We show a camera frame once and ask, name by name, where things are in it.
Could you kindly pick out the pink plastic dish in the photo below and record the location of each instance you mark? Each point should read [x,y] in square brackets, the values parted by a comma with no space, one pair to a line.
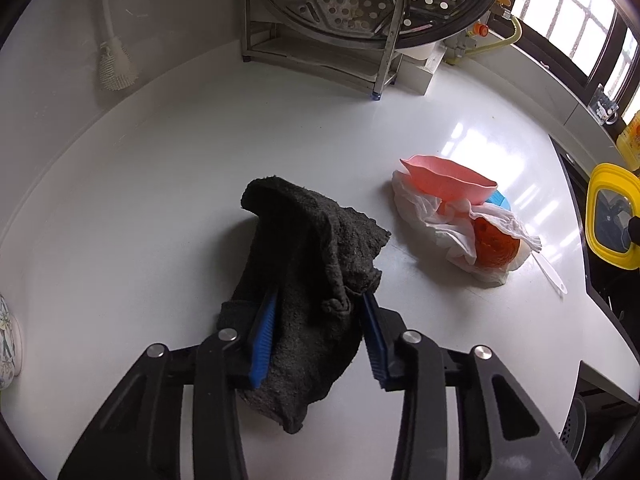
[445,180]

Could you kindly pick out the dark framed window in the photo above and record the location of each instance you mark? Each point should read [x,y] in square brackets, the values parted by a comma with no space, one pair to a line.
[575,10]

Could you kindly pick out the blue plastic piece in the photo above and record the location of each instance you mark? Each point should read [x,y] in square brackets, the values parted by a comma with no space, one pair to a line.
[500,202]

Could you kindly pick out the black kitchen sink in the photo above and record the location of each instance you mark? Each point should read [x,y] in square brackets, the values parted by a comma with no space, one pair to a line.
[607,290]

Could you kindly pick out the gas valve with orange knob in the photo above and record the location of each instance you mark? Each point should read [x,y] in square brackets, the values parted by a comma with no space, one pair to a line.
[480,30]

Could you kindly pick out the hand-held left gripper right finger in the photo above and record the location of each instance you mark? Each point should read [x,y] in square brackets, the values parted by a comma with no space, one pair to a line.
[375,340]

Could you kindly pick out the clear glass mug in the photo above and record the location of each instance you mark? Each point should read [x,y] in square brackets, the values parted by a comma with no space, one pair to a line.
[602,105]

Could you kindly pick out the yellow framed lid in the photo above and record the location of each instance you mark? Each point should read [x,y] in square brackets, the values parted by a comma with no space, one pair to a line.
[595,195]

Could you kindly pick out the steel dish rack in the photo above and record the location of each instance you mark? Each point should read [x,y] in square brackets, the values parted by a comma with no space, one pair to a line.
[390,60]

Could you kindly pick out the black cloth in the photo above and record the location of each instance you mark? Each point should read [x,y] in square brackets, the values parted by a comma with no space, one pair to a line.
[310,260]

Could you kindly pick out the white bottle brush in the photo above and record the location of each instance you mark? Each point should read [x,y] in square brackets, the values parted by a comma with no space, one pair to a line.
[117,67]

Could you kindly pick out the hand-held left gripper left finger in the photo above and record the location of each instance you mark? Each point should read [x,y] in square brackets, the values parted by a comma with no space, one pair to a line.
[262,340]

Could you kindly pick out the yellow detergent bottle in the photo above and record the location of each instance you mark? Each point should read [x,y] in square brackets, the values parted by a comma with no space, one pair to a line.
[631,140]

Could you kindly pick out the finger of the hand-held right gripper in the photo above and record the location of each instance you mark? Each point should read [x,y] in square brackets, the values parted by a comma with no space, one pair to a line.
[635,232]

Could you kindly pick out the white crumpled bag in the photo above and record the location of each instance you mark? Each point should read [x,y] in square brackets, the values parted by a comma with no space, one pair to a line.
[425,215]

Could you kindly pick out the white floral bowl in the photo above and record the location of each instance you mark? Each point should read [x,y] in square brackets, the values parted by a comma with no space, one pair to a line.
[7,340]

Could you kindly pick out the white plastic spoon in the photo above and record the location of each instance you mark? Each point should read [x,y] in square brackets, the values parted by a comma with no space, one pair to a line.
[550,275]

